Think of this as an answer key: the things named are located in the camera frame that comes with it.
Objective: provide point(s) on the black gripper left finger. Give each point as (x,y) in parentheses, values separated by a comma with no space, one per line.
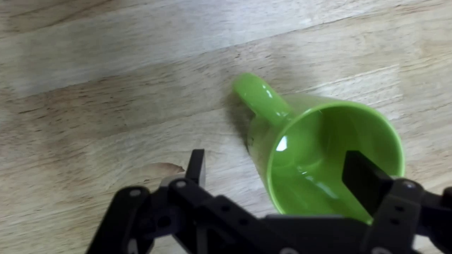
(189,213)

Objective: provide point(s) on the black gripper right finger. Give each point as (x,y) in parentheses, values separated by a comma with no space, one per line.
(400,212)

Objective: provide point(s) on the green ceramic mug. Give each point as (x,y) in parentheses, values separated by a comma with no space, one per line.
(312,145)

